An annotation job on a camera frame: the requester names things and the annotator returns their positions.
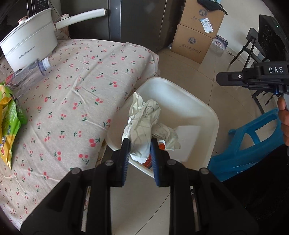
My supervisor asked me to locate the white electric pot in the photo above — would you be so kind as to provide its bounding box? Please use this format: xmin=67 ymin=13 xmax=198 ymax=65
xmin=0 ymin=8 xmax=106 ymax=71

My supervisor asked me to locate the orange wrapper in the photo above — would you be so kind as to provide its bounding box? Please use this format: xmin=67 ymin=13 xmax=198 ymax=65
xmin=144 ymin=141 xmax=164 ymax=169

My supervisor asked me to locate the clear plastic bottle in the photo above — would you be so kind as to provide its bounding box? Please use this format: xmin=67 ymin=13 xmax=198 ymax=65
xmin=6 ymin=57 xmax=50 ymax=89

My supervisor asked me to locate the black folding chair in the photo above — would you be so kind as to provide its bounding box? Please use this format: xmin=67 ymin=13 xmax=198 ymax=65
xmin=230 ymin=27 xmax=275 ymax=114

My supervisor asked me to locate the cardboard box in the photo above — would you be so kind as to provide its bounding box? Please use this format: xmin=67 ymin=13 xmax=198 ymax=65
xmin=179 ymin=0 xmax=225 ymax=39
xmin=169 ymin=24 xmax=214 ymax=64

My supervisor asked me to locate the cherry print tablecloth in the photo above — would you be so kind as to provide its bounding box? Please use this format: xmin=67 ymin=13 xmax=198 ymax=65
xmin=0 ymin=28 xmax=159 ymax=226

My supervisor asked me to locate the black cloth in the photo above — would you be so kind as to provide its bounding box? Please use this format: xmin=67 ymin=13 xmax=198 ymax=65
xmin=197 ymin=0 xmax=228 ymax=15

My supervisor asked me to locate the person's dark clothing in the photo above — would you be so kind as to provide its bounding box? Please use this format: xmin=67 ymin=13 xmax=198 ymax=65
xmin=222 ymin=143 xmax=289 ymax=217

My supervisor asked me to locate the blue plastic stool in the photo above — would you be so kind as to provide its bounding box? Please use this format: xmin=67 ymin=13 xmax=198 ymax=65
xmin=207 ymin=108 xmax=286 ymax=182

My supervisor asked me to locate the black microwave oven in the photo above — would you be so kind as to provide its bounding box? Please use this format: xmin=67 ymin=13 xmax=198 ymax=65
xmin=27 ymin=0 xmax=53 ymax=14

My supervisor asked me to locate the white paper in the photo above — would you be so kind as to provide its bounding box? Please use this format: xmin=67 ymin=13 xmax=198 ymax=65
xmin=121 ymin=91 xmax=182 ymax=164

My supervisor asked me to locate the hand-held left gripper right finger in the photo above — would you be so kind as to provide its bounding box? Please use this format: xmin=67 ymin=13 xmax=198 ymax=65
xmin=150 ymin=138 xmax=260 ymax=235

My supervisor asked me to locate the person's right hand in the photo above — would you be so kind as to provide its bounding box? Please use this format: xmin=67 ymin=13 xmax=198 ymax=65
xmin=277 ymin=95 xmax=289 ymax=146

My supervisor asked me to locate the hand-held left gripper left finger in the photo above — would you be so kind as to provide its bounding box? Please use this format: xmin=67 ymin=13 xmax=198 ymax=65
xmin=20 ymin=138 xmax=131 ymax=235

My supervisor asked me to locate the grey refrigerator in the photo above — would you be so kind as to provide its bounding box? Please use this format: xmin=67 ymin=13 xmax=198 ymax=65
xmin=68 ymin=0 xmax=188 ymax=53

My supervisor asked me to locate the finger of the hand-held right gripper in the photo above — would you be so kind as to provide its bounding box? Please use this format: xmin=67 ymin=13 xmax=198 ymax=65
xmin=215 ymin=70 xmax=255 ymax=88

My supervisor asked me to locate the green snack packet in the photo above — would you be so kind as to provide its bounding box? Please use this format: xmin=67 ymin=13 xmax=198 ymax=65
xmin=0 ymin=81 xmax=28 ymax=169

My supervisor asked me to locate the white plastic bin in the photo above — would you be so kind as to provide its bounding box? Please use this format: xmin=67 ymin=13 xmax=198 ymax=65
xmin=106 ymin=77 xmax=219 ymax=181

